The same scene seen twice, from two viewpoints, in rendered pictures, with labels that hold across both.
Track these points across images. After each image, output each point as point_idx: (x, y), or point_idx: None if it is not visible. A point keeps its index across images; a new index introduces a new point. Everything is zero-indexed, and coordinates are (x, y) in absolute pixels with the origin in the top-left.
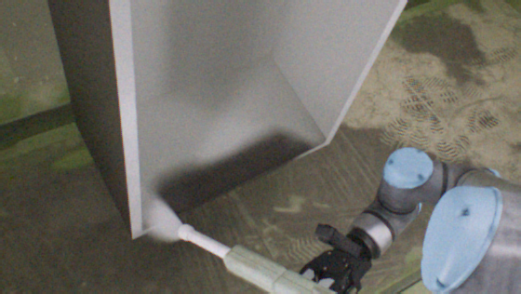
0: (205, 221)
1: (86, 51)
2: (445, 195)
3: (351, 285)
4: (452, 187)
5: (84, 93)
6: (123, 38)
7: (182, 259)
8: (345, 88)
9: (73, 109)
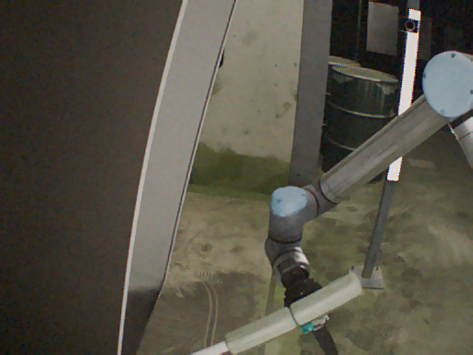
0: None
1: (54, 177)
2: (429, 68)
3: None
4: (319, 195)
5: (24, 276)
6: (167, 66)
7: None
8: (167, 215)
9: None
